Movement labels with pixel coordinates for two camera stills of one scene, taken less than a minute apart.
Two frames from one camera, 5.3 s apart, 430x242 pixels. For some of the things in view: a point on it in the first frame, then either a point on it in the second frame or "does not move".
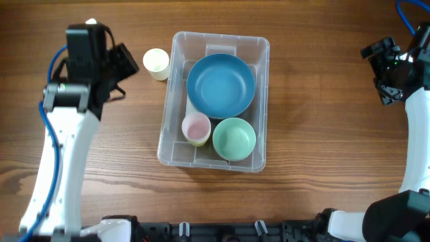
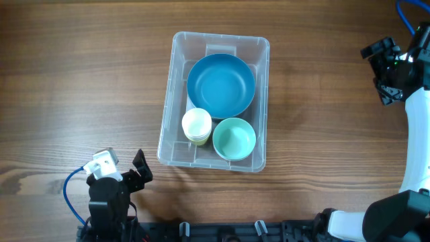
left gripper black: [130, 64] -> [131, 175]
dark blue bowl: [221, 86] does not move
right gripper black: [388, 95] does not move
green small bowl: [234, 139] does not move
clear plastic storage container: [187, 48] does not move
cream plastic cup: [156, 61] -> [197, 124]
